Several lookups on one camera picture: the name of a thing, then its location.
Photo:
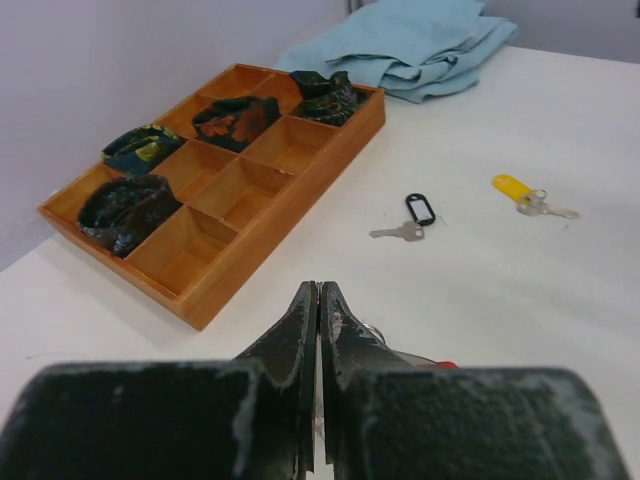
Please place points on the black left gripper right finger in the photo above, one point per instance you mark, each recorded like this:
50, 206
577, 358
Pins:
386, 418

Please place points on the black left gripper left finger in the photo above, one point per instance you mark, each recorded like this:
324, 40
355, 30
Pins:
250, 417

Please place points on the metal key organizer red handle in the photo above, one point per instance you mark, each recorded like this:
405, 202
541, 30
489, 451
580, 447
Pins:
413, 359

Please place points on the black hook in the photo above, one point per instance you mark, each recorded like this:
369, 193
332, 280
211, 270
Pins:
421, 215

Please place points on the wooden compartment tray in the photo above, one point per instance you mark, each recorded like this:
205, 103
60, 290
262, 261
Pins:
236, 207

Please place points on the dark rolled cloth grey pattern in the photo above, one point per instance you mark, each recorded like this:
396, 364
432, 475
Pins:
123, 212

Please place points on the dark rolled cloth yellow pattern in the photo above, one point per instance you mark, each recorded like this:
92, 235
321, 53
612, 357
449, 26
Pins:
140, 150

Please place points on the dark rolled cloth orange pattern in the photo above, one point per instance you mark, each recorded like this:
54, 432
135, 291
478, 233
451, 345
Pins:
235, 123

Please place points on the dark rolled cloth green pattern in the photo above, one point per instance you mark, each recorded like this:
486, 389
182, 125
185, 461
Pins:
331, 100

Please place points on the light blue cloth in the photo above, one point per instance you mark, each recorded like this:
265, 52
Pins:
413, 50

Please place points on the aluminium frame post right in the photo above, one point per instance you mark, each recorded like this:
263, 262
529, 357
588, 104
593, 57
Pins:
354, 5

